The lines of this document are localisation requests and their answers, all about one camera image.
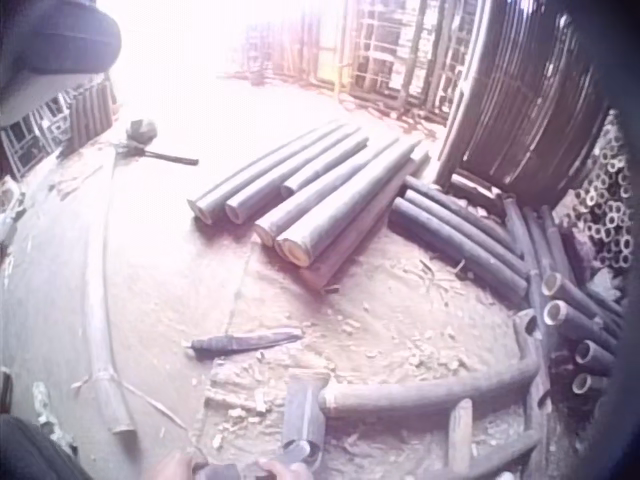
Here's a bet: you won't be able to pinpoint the row of short bamboo pieces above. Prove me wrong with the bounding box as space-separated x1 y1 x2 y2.
67 81 115 153

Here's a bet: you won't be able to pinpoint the thin brown bamboo piece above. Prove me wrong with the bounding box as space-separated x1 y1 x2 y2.
413 428 545 480

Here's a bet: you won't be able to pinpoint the large brown bamboo pole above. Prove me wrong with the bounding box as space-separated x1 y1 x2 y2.
299 149 434 294

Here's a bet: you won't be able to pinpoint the dark blue padded seat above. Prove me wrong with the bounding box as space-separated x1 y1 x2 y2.
0 0 123 77

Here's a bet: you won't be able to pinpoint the grey split bamboo section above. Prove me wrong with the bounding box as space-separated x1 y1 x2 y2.
281 370 331 469

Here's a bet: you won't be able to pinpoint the short wooden stick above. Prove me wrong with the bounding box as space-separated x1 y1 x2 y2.
446 398 475 476

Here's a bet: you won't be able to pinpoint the dark long-handled tool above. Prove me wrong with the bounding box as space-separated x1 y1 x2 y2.
113 141 200 167

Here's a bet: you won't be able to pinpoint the short grey bamboo pole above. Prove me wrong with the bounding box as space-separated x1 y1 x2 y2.
279 135 372 199

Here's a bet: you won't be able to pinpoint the pile of dark bamboo poles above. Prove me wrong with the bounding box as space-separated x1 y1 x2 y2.
388 172 629 401

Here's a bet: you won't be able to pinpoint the person's legs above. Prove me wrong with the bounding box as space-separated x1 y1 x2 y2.
0 414 92 480

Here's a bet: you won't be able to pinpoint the small lattice frame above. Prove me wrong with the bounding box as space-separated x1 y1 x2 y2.
0 94 72 182

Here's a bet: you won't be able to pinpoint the curved brown bamboo pole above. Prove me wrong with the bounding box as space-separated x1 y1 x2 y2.
317 308 542 420

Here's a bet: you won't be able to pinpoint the long thin bamboo pole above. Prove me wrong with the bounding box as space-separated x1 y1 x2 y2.
82 144 139 437

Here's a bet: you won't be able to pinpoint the large grey bamboo pole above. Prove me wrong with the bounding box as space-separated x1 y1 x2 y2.
187 119 351 224
252 135 404 247
223 125 371 225
273 139 425 269

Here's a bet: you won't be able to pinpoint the scattered bamboo chips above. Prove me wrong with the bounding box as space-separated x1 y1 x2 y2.
212 252 506 451

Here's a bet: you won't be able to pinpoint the bamboo lattice frames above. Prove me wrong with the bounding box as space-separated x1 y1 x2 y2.
239 0 484 124

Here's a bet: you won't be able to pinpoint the person's right hand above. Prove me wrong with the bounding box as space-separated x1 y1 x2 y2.
258 458 314 480

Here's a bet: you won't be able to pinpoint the white scrap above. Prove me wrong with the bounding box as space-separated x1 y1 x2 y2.
31 381 53 427

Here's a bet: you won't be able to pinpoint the dark machete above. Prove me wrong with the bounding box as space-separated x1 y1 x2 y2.
185 326 305 360

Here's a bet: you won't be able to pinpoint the round grey object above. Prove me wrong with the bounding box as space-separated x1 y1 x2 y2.
125 118 159 147

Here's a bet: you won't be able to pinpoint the person's left hand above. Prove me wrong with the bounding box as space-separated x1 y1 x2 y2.
148 448 209 480

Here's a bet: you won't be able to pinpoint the bundle of bent bamboo strips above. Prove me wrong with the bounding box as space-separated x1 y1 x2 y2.
434 0 614 206

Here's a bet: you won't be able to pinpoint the stack of hollow bamboo tubes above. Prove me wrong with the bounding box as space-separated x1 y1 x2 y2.
569 112 634 274

